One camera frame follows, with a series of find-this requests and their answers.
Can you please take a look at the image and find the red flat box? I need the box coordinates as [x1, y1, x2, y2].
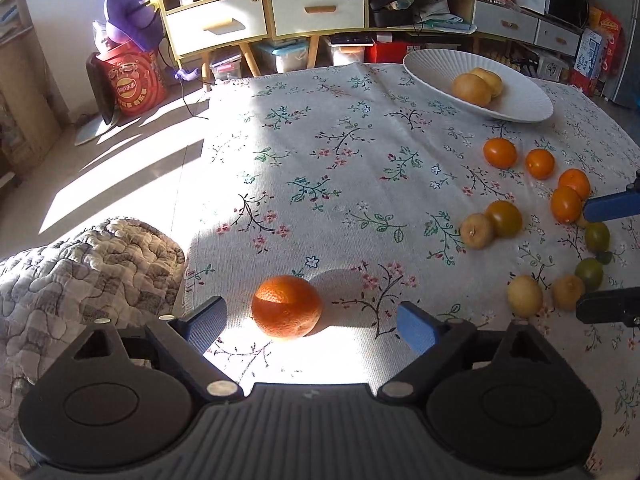
[364, 40, 416, 64]

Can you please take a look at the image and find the red orange carton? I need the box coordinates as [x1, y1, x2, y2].
[587, 5, 623, 61]

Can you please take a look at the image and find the floral tablecloth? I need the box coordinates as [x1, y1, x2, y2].
[182, 62, 640, 476]

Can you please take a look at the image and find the black standing panel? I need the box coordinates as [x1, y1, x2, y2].
[75, 52, 121, 147]

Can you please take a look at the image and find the white low cabinet drawer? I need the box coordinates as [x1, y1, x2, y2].
[535, 20, 583, 58]
[472, 1, 538, 43]

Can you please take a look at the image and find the purple plush toy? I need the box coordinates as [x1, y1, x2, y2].
[92, 0, 163, 53]

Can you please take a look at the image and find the black cable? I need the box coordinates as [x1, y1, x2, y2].
[157, 40, 211, 121]

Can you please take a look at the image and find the low wooden cabinet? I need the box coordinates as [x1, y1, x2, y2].
[365, 0, 586, 61]

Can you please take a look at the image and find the smooth orange citrus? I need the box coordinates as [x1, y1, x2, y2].
[550, 186, 585, 225]
[525, 148, 556, 180]
[482, 137, 517, 170]

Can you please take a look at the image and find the large textured mandarin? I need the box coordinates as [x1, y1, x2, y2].
[251, 275, 323, 339]

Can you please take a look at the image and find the large yellow pear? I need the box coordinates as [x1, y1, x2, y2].
[452, 73, 493, 108]
[470, 67, 504, 98]

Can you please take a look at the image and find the olive orange citrus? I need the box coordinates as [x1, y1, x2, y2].
[485, 200, 524, 239]

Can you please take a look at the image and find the small tan fruit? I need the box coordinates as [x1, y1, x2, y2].
[459, 213, 496, 251]
[551, 275, 586, 311]

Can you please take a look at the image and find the small pale yellow fruit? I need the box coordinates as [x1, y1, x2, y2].
[507, 275, 544, 319]

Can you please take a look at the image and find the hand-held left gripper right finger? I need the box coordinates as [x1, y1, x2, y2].
[377, 301, 556, 403]

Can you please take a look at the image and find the green citrus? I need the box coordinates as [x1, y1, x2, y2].
[584, 221, 612, 254]
[574, 257, 605, 291]

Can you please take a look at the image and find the white ribbed oval plate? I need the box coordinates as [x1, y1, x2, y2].
[402, 49, 554, 123]

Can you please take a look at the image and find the textured orange mandarin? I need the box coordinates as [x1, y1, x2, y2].
[557, 168, 592, 201]

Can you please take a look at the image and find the blue white carton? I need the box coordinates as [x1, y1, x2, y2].
[570, 30, 608, 96]

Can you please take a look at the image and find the black bag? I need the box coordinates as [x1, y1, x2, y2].
[369, 0, 416, 28]

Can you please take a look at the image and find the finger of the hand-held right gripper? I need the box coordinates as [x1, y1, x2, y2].
[575, 287, 640, 328]
[582, 170, 640, 224]

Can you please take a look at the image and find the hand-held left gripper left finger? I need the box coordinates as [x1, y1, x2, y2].
[72, 296, 246, 403]

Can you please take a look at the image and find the quilted grey cushion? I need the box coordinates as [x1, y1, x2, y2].
[0, 217, 187, 476]

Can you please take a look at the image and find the black microwave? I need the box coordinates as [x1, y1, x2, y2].
[545, 0, 591, 28]

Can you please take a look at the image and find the clear storage box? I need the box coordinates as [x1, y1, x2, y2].
[210, 52, 246, 81]
[327, 42, 368, 67]
[255, 40, 310, 75]

